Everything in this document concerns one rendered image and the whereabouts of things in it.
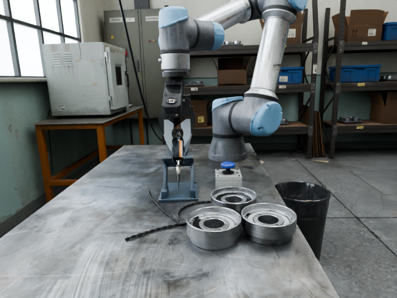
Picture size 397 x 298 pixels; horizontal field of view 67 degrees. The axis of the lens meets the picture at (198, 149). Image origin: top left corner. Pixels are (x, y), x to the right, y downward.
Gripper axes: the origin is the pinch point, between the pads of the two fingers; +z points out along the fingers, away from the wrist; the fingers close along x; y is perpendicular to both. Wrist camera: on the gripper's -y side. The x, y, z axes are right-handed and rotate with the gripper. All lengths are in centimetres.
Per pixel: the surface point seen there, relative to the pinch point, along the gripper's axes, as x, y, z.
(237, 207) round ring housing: -13.3, -20.3, 8.6
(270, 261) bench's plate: -17.1, -34.9, 11.9
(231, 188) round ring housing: -13.2, -10.2, 8.4
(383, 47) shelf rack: -237, 308, -51
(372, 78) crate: -233, 318, -14
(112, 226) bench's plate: 13.2, -20.9, 12.0
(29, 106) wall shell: 138, 179, 0
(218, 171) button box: -10.8, 0.9, 7.4
